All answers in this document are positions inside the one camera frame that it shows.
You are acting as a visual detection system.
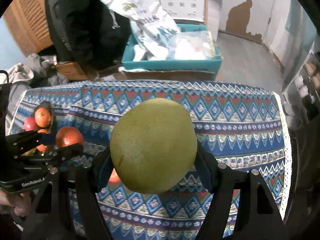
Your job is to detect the orange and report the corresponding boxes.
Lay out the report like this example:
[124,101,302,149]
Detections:
[55,126,85,148]
[34,107,51,128]

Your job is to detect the black hanging clothes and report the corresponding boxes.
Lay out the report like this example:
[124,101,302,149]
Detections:
[45,0,131,70]

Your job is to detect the dark glass plate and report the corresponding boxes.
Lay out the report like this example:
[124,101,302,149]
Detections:
[32,101,57,156]

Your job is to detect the wooden louvered cabinet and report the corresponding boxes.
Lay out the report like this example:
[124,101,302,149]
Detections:
[3,0,53,57]

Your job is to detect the green yellow pear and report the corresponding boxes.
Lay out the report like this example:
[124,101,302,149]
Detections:
[110,98,197,194]

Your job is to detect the clear plastic bag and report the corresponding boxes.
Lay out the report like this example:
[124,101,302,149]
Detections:
[169,31,219,60]

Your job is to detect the person's left hand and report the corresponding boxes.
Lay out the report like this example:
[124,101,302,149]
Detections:
[0,190,32,217]

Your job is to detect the white patterned storage box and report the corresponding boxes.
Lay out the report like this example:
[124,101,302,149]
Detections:
[160,0,205,23]

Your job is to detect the shoe rack with shoes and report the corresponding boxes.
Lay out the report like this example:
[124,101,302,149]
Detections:
[281,35,319,130]

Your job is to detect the white door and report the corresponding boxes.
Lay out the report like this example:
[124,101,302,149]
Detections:
[263,0,303,67]

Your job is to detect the white printed plastic bag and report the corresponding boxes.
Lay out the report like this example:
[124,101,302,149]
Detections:
[101,0,180,60]

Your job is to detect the small orange tangerine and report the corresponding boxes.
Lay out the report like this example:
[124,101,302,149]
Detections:
[108,168,121,183]

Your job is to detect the teal plastic crate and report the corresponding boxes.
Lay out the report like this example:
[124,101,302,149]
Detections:
[121,24,223,80]

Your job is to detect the small yellow fruit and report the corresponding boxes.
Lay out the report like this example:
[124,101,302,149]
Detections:
[23,148,37,156]

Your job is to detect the grey white clothes pile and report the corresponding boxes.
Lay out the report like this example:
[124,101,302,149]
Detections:
[1,54,69,135]

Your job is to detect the red apple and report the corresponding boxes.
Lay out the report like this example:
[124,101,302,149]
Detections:
[23,116,40,131]

